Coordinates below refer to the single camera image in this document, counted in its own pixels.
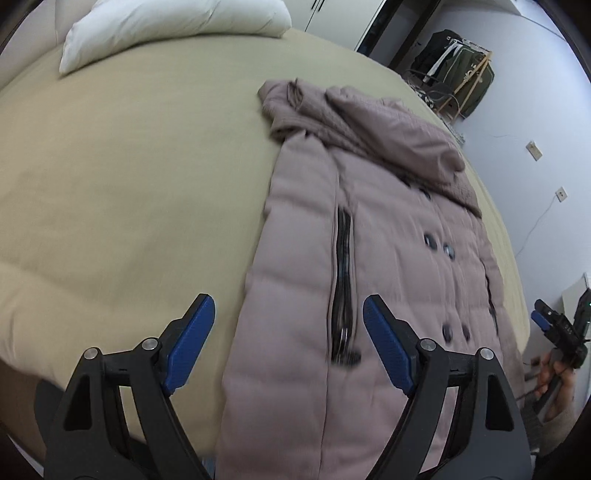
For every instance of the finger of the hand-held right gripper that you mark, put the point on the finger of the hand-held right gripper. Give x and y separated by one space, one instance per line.
545 307
539 319

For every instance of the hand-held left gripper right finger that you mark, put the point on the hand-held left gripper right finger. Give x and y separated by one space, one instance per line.
388 346

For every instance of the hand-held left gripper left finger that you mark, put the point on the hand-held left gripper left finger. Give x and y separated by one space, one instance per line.
191 341

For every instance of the mauve hooded puffer coat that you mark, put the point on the mauve hooded puffer coat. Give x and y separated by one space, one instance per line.
369 277

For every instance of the person's right forearm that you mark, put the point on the person's right forearm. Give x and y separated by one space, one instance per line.
561 436

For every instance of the wooden clothes rack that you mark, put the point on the wooden clothes rack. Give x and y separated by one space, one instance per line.
480 69

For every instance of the person's right hand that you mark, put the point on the person's right hand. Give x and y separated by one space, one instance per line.
556 383

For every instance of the bed with beige sheet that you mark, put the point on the bed with beige sheet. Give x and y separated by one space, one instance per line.
129 194

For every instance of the chair with patterned cushion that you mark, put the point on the chair with patterned cushion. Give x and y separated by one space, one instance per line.
429 90

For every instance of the dark hanging jacket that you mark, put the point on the dark hanging jacket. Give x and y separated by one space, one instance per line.
431 55

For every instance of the dark doorway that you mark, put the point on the dark doorway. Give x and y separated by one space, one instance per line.
397 27

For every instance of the white pillow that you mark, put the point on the white pillow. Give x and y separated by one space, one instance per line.
175 23

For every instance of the white wardrobe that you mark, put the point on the white wardrobe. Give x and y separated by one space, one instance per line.
337 18

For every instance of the cream padded headboard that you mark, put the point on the cream padded headboard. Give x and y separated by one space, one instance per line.
39 32

